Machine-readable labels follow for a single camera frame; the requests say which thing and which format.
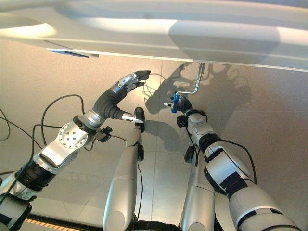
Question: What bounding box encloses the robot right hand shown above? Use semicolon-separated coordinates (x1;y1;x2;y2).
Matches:
163;96;193;114

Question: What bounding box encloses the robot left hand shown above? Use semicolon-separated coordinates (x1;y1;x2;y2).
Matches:
92;70;152;124

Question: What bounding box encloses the silver crank with blue grip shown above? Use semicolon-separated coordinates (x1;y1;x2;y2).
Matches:
170;62;206;114

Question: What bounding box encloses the robot dark left foot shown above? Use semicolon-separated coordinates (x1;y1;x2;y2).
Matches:
133;106;146;133

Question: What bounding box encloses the blue label sticker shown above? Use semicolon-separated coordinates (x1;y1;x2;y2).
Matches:
47;48;90;59

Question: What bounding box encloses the robot silver left leg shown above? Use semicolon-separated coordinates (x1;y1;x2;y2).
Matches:
103;127;145;231

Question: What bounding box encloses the robot silver leg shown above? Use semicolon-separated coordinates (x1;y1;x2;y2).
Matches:
180;134;215;231
103;127;145;231

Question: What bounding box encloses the robot silver right leg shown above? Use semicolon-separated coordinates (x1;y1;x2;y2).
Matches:
180;134;215;231

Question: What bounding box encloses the robot black pelvis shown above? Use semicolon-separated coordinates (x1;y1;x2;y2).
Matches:
133;219;184;231

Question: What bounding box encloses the yellow black hazard tape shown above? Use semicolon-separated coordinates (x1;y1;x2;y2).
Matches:
24;218;74;231

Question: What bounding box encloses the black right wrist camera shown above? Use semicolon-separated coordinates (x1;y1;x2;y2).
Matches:
176;115;188;128

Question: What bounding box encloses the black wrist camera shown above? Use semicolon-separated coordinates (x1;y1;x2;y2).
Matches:
176;115;188;128
97;126;114;143

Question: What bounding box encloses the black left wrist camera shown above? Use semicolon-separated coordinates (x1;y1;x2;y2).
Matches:
97;126;114;143

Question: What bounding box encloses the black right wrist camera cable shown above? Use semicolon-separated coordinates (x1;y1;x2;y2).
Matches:
184;126;202;167

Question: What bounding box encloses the black cable plug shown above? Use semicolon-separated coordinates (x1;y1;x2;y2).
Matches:
137;143;145;162
184;146;196;163

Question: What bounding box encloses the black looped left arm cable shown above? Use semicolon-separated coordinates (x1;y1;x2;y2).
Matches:
40;94;85;147

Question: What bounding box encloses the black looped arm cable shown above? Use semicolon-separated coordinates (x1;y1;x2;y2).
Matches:
40;94;85;147
225;140;257;185

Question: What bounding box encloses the black looped right arm cable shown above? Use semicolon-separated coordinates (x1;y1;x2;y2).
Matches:
225;140;257;185

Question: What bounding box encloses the black left leg cable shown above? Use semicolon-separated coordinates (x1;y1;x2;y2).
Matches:
110;134;144;221

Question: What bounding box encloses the thin black floor cable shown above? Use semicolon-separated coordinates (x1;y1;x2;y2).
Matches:
0;108;43;150

